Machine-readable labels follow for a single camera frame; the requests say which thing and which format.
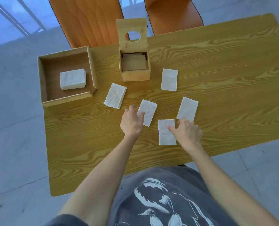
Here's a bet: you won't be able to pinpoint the orange smooth chair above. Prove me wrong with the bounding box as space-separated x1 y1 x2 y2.
144 0 204 35

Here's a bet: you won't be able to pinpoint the person's left hand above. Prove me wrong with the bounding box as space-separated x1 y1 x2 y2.
120 105 145 137

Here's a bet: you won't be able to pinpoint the orange quilted chair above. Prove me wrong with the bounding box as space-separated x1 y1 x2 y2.
47 0 125 49

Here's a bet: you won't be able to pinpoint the grey printed shirt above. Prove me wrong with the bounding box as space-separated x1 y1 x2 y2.
44 166 239 226

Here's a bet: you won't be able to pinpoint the person's left forearm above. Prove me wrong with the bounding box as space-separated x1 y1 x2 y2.
58 133 142 226

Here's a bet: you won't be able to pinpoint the wooden box with hole lid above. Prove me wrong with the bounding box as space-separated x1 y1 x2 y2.
116 18 151 82

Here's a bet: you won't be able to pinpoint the person's right hand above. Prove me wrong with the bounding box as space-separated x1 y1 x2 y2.
167 118 203 151

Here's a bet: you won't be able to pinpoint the open wooden tray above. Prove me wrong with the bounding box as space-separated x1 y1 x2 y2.
37 46 98 107

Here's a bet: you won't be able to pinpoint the stack of napkins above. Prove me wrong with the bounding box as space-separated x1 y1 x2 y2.
59 68 87 91

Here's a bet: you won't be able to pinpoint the person's right forearm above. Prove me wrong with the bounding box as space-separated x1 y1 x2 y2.
184 144 279 226

